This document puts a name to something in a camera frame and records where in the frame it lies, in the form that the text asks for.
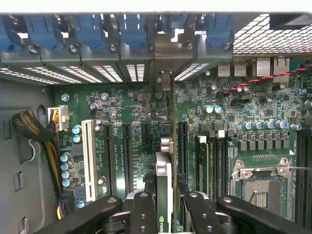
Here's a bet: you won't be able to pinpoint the black open PC case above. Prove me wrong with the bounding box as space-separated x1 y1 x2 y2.
0 12 312 234

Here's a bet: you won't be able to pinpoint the white expansion slot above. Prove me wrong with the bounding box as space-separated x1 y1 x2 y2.
81 119 96 202

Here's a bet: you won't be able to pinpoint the metal network port block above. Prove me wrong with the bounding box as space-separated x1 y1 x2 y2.
255 56 291 78

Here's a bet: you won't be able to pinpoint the red black twisted wire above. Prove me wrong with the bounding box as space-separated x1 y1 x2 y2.
222 65 312 96

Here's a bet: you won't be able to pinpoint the green motherboard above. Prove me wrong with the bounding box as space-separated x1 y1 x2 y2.
54 58 312 234

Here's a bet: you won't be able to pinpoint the long black expansion slot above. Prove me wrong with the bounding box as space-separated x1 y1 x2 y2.
102 122 117 197
121 122 135 195
177 120 189 176

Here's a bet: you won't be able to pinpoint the installed RAM stick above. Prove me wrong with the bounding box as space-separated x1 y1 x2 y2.
195 135 211 201

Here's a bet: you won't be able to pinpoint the braided yellow black cable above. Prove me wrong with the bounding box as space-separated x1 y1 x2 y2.
11 109 64 196

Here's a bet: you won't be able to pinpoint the metal USB port block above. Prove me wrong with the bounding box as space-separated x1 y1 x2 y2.
217 59 247 77

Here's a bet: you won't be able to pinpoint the short black expansion slot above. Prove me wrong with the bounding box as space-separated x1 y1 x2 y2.
141 122 152 147

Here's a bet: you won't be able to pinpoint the empty black RAM slot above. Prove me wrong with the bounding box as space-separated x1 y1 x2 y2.
210 133 220 201
219 130 230 198

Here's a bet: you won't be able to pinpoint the white power connector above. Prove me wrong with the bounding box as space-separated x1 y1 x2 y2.
48 106 70 132

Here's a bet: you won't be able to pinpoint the CPU socket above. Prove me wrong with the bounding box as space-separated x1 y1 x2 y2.
230 157 297 221

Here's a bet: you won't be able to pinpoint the blue card retention clip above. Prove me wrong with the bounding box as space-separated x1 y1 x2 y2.
0 14 16 53
23 14 59 50
118 14 147 49
206 14 234 47
72 14 103 50

